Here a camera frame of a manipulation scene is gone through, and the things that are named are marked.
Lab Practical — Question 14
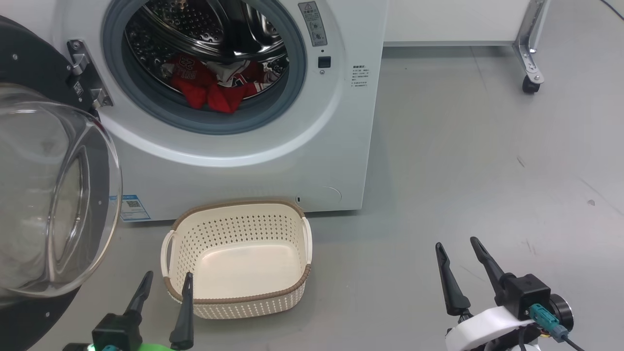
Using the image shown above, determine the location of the thin black floor cable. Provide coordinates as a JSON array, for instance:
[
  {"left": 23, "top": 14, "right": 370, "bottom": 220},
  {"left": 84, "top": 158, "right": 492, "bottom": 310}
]
[{"left": 599, "top": 0, "right": 624, "bottom": 21}]

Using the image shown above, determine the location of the grey rubber door gasket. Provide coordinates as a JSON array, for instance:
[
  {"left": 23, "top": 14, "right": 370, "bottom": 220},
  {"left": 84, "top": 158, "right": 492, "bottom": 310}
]
[{"left": 101, "top": 0, "right": 308, "bottom": 136}]

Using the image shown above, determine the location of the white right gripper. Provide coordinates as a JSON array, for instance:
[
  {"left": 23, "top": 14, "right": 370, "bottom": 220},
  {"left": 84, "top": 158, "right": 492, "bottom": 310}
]
[{"left": 435, "top": 236, "right": 531, "bottom": 351}]

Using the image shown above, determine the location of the red and white jersey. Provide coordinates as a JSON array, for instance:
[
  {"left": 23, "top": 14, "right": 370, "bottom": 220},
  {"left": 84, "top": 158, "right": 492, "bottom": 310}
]
[{"left": 161, "top": 54, "right": 288, "bottom": 114}]

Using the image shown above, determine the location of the cream perforated laundry basket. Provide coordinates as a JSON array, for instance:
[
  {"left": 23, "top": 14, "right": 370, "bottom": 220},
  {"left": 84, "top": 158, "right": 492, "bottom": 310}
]
[{"left": 160, "top": 199, "right": 313, "bottom": 320}]

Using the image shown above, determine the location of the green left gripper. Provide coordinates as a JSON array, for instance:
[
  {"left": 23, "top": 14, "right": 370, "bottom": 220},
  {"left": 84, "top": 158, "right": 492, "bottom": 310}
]
[{"left": 62, "top": 271, "right": 195, "bottom": 351}]

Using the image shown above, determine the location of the perforated steel washer drum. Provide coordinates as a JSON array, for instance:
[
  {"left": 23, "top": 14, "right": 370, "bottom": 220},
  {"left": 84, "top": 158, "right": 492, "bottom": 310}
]
[{"left": 124, "top": 0, "right": 288, "bottom": 100}]

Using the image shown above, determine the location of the white partition board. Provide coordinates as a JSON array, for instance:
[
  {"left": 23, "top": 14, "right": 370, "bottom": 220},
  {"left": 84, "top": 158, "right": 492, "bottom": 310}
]
[{"left": 383, "top": 0, "right": 537, "bottom": 48}]

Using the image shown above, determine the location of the grey warning sticker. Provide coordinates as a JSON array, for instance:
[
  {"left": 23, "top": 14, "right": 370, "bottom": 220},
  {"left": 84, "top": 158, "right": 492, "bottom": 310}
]
[{"left": 298, "top": 1, "right": 328, "bottom": 47}]

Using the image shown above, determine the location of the small printed text sticker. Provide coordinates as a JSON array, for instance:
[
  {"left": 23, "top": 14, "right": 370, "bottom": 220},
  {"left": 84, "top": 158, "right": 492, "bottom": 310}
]
[{"left": 352, "top": 64, "right": 371, "bottom": 89}]

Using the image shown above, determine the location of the silver metal caster bracket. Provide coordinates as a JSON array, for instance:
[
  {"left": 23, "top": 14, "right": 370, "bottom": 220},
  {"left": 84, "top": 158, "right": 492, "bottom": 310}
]
[{"left": 513, "top": 0, "right": 551, "bottom": 84}]

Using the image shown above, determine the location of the silver door hinge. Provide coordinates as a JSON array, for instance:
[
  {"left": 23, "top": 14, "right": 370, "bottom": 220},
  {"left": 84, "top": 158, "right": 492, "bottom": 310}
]
[{"left": 67, "top": 39, "right": 114, "bottom": 109}]

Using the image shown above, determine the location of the blue energy label sticker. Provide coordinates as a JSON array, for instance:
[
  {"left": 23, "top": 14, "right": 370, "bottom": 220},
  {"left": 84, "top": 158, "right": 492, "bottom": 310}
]
[{"left": 119, "top": 195, "right": 151, "bottom": 222}]

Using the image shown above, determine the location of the teal connector camera cable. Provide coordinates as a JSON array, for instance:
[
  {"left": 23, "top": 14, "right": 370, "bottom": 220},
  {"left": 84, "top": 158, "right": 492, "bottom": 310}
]
[{"left": 530, "top": 303, "right": 585, "bottom": 351}]

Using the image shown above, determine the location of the round drain filter cover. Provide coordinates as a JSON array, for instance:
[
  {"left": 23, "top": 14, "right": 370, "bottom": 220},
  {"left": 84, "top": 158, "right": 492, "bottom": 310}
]
[{"left": 295, "top": 185, "right": 342, "bottom": 206}]

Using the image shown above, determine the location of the white front-load washing machine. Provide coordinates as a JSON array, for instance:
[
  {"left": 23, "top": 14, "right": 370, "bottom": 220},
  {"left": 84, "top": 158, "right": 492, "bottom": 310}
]
[{"left": 0, "top": 0, "right": 390, "bottom": 222}]

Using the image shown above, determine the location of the black round glass washer door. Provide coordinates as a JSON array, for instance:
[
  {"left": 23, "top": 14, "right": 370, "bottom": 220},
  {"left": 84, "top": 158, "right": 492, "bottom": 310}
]
[{"left": 0, "top": 15, "right": 122, "bottom": 351}]

